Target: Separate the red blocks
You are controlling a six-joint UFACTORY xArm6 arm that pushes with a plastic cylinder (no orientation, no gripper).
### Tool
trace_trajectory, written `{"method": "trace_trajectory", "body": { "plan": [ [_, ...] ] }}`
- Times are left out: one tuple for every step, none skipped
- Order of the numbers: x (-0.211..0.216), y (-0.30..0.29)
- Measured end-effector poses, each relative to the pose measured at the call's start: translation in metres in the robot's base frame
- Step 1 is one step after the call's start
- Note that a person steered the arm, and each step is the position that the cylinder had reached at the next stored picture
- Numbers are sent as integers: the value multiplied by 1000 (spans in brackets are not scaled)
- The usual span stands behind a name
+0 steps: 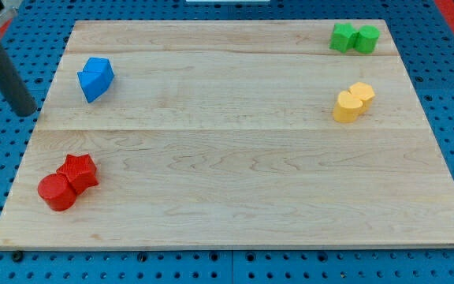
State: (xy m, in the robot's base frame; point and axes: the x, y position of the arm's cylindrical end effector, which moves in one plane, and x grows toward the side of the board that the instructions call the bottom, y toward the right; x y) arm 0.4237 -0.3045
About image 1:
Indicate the blue triangle block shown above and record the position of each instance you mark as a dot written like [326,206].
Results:
[94,85]

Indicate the green cylinder block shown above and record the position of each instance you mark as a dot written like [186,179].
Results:
[367,38]

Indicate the green star block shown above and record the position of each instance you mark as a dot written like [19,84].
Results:
[343,37]

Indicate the blue cube block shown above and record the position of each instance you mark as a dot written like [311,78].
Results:
[98,65]

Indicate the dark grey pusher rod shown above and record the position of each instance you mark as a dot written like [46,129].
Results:
[13,88]

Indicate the yellow heart block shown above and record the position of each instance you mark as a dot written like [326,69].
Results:
[346,108]

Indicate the red star block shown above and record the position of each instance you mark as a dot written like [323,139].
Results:
[80,172]

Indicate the wooden board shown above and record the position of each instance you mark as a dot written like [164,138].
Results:
[220,135]

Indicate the yellow hexagon block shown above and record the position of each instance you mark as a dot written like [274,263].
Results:
[365,93]

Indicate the red cylinder block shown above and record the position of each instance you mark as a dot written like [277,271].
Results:
[56,191]

